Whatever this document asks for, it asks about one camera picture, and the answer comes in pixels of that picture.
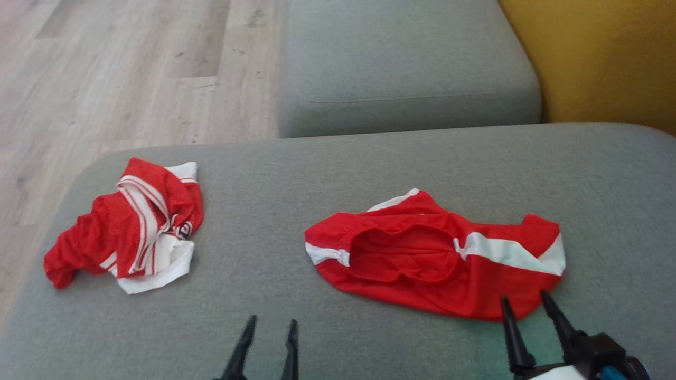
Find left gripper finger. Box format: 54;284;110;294
281;319;299;380
214;315;258;380

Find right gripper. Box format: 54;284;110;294
500;290;651;380

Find red shorts with white stripe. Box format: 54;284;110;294
305;188;566;322

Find red white lettered jersey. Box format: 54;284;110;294
43;157;204;295

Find large grey sofa seat cushion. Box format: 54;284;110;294
0;122;676;380

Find wide yellow sofa backrest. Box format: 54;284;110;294
498;0;676;137

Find small grey sofa seat cushion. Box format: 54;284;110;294
278;0;543;139

